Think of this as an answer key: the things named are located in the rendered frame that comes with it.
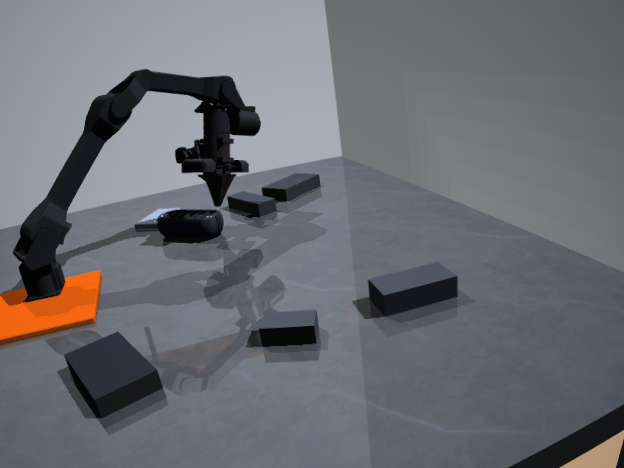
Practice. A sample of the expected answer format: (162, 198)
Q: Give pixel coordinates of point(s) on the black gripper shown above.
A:
(216, 165)

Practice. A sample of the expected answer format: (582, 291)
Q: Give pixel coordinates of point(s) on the dark grey switch panel with green rocker switches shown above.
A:
(191, 223)

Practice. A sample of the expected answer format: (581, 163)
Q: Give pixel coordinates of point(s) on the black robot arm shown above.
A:
(46, 226)

